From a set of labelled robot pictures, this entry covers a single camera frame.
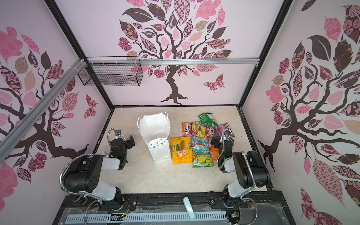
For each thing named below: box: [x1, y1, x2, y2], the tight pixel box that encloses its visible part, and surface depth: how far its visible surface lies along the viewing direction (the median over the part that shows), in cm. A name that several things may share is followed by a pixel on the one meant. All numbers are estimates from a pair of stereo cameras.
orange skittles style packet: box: [181, 121, 194, 138], surface depth 103 cm
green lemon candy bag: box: [192, 151, 215, 169], surface depth 88 cm
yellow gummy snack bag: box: [170, 136, 193, 165], surface depth 89 cm
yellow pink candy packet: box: [196, 124, 212, 140], surface depth 100 cm
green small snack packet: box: [197, 112, 215, 127], surface depth 109 cm
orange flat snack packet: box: [210, 144, 220, 161], surface depth 92 cm
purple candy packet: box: [213, 122, 235, 139], surface depth 102 cm
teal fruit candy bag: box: [190, 135, 211, 153], surface depth 93 cm
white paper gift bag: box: [136, 111, 172, 165], surface depth 82 cm
